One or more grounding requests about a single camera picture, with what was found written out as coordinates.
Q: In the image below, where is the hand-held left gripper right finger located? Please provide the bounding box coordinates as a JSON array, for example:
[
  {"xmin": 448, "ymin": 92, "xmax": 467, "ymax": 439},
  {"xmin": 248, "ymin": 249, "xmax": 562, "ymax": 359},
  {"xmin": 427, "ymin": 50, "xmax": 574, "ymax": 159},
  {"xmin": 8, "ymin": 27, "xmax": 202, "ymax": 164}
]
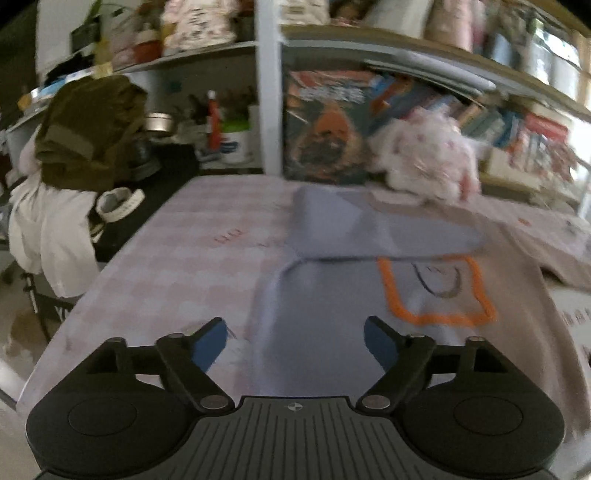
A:
[{"xmin": 358, "ymin": 316, "xmax": 511, "ymax": 411}]

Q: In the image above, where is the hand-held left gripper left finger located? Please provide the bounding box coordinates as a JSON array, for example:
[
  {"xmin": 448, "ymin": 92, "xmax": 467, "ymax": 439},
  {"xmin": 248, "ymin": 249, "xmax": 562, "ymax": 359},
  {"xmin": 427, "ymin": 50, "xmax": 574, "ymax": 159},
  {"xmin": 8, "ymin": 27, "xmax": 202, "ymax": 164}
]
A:
[{"xmin": 81, "ymin": 318, "xmax": 230, "ymax": 413}]

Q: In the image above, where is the beige and lavender sweater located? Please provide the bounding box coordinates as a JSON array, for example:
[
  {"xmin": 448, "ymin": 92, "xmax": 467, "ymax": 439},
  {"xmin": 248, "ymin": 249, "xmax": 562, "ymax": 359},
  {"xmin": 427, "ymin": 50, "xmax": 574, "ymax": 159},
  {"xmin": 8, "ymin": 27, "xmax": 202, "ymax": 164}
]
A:
[{"xmin": 252, "ymin": 185, "xmax": 591, "ymax": 444}]

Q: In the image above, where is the black cloth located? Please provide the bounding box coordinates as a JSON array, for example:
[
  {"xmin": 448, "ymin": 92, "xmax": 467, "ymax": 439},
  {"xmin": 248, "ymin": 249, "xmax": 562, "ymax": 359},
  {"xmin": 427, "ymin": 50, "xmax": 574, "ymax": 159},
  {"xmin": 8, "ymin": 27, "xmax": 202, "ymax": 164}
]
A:
[{"xmin": 92, "ymin": 143, "xmax": 199, "ymax": 261}]

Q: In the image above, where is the white cloth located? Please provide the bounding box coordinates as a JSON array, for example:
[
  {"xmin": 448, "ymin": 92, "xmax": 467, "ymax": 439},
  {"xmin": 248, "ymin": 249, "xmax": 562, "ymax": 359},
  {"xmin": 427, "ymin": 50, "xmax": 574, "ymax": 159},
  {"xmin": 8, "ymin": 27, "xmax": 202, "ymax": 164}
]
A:
[{"xmin": 7, "ymin": 134, "xmax": 100, "ymax": 298}]

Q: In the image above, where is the pink white plush bunny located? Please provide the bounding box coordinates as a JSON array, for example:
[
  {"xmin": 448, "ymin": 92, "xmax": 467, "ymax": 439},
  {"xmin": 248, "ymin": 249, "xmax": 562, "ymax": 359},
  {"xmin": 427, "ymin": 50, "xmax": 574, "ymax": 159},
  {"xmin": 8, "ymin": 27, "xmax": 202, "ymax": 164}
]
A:
[{"xmin": 369, "ymin": 111, "xmax": 483, "ymax": 204}]

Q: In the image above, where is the white pen cup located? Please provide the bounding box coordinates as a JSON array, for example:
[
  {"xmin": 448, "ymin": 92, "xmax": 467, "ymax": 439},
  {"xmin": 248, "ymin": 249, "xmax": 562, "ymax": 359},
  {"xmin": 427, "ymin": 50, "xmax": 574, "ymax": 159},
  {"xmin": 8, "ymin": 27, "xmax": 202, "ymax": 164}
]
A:
[{"xmin": 222, "ymin": 117, "xmax": 254, "ymax": 164}]

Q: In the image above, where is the dark illustrated book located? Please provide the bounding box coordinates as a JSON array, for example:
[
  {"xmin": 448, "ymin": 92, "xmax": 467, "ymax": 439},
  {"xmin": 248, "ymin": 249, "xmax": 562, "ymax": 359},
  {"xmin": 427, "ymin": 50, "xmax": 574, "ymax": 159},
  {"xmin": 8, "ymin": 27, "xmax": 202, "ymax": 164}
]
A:
[{"xmin": 283, "ymin": 69, "xmax": 384, "ymax": 185}]

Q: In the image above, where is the small white open box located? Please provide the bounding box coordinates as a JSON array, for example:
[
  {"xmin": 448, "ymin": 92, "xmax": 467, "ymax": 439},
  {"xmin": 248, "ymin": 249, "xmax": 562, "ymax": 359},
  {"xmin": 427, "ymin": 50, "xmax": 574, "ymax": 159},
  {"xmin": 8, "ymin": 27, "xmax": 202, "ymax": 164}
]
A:
[{"xmin": 480, "ymin": 148, "xmax": 513, "ymax": 178}]

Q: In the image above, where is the red bottle with white cap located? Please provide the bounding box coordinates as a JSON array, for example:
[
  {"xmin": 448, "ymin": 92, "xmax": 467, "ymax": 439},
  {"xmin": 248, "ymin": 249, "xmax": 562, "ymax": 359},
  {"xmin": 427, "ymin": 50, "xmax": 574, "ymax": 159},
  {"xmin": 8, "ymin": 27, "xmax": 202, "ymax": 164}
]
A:
[{"xmin": 206, "ymin": 90, "xmax": 221, "ymax": 153}]

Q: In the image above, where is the round metal tin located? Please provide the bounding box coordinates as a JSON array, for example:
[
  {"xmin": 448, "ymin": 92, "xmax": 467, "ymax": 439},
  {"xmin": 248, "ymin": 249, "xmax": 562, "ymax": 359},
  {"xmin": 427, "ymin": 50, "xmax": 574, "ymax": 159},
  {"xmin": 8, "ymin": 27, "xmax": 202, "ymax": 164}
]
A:
[{"xmin": 144, "ymin": 112, "xmax": 175, "ymax": 134}]

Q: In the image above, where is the olive green bag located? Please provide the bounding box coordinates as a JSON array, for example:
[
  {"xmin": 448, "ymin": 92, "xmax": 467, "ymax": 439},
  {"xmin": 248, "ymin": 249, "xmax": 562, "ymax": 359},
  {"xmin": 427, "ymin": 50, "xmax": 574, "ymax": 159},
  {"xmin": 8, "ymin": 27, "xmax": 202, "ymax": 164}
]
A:
[{"xmin": 34, "ymin": 76, "xmax": 148, "ymax": 192}]

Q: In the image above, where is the row of colourful books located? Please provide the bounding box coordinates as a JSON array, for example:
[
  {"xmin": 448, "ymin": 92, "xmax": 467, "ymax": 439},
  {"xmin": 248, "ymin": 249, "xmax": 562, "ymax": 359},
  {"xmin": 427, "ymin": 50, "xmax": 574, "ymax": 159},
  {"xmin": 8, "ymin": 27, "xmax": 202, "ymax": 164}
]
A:
[{"xmin": 369, "ymin": 74, "xmax": 522, "ymax": 149}]

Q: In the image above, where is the white shelf unit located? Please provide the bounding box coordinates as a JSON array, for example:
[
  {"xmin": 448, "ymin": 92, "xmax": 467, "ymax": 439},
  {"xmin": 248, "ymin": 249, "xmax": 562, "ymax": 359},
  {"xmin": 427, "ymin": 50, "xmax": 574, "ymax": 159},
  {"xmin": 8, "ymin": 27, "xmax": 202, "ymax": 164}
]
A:
[{"xmin": 0, "ymin": 0, "xmax": 591, "ymax": 213}]

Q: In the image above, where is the row of pink packets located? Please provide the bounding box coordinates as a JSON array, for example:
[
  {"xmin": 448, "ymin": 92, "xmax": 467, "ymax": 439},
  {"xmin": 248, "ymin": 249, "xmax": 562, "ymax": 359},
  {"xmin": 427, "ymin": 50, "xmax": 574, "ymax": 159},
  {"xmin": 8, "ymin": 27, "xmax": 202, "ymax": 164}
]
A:
[{"xmin": 512, "ymin": 113, "xmax": 583, "ymax": 185}]

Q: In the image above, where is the cream floral plush toy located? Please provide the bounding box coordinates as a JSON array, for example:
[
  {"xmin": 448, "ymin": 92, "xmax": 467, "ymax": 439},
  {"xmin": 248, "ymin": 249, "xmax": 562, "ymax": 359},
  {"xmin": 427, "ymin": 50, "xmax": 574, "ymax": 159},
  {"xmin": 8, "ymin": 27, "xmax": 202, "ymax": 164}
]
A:
[{"xmin": 159, "ymin": 0, "xmax": 238, "ymax": 51}]

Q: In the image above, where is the white strap watch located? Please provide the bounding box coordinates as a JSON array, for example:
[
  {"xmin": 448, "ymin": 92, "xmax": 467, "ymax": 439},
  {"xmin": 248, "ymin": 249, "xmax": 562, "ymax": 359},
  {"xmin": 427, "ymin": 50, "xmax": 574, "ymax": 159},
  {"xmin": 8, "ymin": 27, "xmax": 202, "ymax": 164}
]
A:
[{"xmin": 95, "ymin": 187, "xmax": 146, "ymax": 227}]

